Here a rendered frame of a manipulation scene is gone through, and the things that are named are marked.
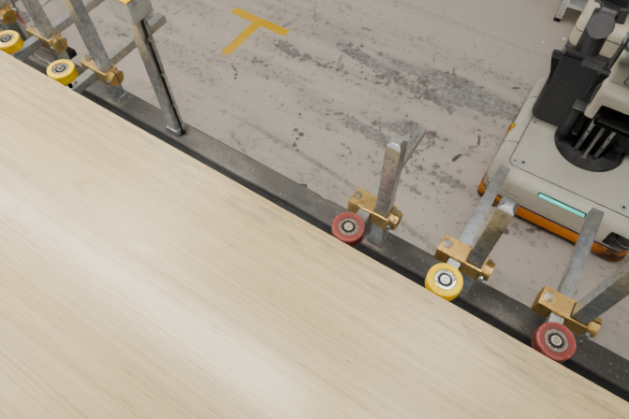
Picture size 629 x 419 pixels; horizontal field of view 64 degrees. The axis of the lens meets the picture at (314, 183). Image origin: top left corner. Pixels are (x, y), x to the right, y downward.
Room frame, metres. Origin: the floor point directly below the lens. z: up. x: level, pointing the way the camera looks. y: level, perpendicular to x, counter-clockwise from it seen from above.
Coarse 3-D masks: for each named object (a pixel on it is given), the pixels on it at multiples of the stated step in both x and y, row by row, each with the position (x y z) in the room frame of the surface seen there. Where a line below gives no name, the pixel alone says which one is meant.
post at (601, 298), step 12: (624, 264) 0.39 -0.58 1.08; (612, 276) 0.38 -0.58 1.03; (624, 276) 0.36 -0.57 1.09; (600, 288) 0.37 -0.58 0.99; (612, 288) 0.35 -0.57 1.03; (624, 288) 0.35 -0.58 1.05; (588, 300) 0.37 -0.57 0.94; (600, 300) 0.35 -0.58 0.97; (612, 300) 0.34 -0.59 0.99; (576, 312) 0.36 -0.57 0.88; (588, 312) 0.35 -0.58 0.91; (600, 312) 0.34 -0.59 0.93
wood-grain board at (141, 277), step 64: (0, 64) 1.15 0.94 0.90; (0, 128) 0.90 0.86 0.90; (64, 128) 0.89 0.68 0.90; (128, 128) 0.89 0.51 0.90; (0, 192) 0.69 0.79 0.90; (64, 192) 0.68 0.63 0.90; (128, 192) 0.68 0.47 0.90; (192, 192) 0.68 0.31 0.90; (0, 256) 0.51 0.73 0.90; (64, 256) 0.51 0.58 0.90; (128, 256) 0.50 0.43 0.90; (192, 256) 0.50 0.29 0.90; (256, 256) 0.50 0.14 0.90; (320, 256) 0.49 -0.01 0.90; (0, 320) 0.36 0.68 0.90; (64, 320) 0.36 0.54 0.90; (128, 320) 0.35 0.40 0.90; (192, 320) 0.35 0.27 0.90; (256, 320) 0.35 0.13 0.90; (320, 320) 0.35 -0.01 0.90; (384, 320) 0.34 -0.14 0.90; (448, 320) 0.34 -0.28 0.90; (0, 384) 0.23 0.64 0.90; (64, 384) 0.22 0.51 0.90; (128, 384) 0.22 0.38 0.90; (192, 384) 0.22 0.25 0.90; (256, 384) 0.22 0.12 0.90; (320, 384) 0.21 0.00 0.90; (384, 384) 0.21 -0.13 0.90; (448, 384) 0.21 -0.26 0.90; (512, 384) 0.21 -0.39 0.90; (576, 384) 0.21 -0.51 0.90
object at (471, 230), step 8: (504, 168) 0.77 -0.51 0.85; (496, 176) 0.75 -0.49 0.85; (504, 176) 0.74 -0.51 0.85; (496, 184) 0.72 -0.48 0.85; (488, 192) 0.70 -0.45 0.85; (496, 192) 0.69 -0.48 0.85; (480, 200) 0.67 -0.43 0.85; (488, 200) 0.67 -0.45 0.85; (480, 208) 0.65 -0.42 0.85; (488, 208) 0.65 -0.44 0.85; (472, 216) 0.62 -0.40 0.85; (480, 216) 0.62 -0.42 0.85; (472, 224) 0.60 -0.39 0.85; (480, 224) 0.60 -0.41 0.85; (464, 232) 0.58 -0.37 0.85; (472, 232) 0.58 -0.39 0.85; (464, 240) 0.56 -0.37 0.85; (472, 240) 0.55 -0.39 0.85; (456, 264) 0.49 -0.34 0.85
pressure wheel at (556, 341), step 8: (536, 328) 0.32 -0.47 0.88; (544, 328) 0.32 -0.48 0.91; (552, 328) 0.32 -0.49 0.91; (560, 328) 0.32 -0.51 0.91; (536, 336) 0.30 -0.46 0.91; (544, 336) 0.30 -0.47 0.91; (552, 336) 0.30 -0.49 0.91; (560, 336) 0.30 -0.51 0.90; (568, 336) 0.30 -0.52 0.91; (536, 344) 0.29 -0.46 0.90; (544, 344) 0.28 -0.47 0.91; (552, 344) 0.28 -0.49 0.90; (560, 344) 0.28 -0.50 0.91; (568, 344) 0.28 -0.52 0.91; (576, 344) 0.28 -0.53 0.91; (544, 352) 0.27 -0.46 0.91; (552, 352) 0.27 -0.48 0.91; (560, 352) 0.27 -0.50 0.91; (568, 352) 0.27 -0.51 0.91; (560, 360) 0.25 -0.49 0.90
